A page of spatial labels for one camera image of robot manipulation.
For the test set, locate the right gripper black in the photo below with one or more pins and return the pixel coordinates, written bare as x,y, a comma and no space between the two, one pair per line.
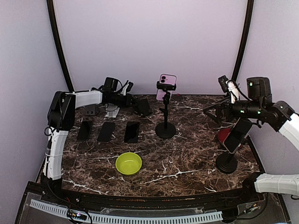
220,108

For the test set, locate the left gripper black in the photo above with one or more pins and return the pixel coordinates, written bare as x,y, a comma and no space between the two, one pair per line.
127,103

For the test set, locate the black folding phone stand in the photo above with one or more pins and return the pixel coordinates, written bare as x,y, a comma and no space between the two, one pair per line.
142,107

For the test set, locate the white folding phone stand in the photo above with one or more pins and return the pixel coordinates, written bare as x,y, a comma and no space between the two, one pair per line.
112,111

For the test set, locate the large black phone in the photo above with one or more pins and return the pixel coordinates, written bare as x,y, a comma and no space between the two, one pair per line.
131,132

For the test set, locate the grey small phone stand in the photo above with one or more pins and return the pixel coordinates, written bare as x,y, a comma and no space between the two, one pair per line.
92,110

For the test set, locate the purple edged phone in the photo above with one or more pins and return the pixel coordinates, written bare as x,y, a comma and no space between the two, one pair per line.
106,132

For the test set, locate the pink phone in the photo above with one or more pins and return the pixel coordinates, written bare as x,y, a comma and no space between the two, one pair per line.
166,83

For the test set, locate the black tall phone stand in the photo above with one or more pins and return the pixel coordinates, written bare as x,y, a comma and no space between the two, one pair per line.
165,130

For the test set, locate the dark blue phone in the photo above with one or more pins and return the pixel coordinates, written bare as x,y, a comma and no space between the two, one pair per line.
85,130

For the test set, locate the green bowl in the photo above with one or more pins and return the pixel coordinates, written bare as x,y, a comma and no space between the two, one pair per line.
128,163

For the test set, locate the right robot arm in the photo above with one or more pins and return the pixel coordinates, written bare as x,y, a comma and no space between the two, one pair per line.
256,109

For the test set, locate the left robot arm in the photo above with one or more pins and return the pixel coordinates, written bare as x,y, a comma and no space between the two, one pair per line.
61,117

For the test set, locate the phone on right stand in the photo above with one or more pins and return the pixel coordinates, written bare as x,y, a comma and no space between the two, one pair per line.
237,134

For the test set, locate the black right phone stand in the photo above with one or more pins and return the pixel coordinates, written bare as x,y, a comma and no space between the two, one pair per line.
226,162

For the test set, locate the red bowl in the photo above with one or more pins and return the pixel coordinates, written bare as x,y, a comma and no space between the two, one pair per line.
223,134

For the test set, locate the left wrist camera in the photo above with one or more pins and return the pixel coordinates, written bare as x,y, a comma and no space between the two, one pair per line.
126,88

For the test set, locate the black front rail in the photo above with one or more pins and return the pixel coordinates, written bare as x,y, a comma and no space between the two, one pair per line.
223,200

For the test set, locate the left black corner post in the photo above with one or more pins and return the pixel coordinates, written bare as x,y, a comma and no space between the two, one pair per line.
58,44

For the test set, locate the black corner post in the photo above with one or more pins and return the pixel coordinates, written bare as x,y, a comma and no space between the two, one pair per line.
58,44
244,38

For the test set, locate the right black corner post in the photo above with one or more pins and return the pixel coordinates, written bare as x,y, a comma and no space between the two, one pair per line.
244,38

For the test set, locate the white cable duct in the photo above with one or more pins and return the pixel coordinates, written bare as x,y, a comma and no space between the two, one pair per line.
115,216

